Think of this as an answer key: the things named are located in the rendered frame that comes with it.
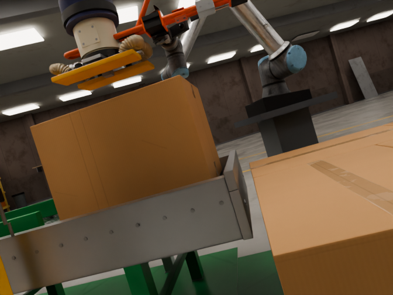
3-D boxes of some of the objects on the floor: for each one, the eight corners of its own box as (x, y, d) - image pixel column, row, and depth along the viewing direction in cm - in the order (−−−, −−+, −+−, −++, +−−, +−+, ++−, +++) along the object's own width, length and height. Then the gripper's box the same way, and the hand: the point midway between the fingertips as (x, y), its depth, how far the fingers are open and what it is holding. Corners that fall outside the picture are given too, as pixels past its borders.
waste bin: (30, 204, 1328) (26, 191, 1326) (26, 206, 1278) (21, 192, 1275) (19, 208, 1319) (14, 194, 1317) (13, 211, 1269) (9, 196, 1267)
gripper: (163, 61, 141) (151, 51, 121) (151, 21, 140) (137, 4, 120) (180, 55, 139) (171, 44, 120) (168, 15, 139) (157, -3, 119)
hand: (161, 21), depth 120 cm, fingers open, 14 cm apart
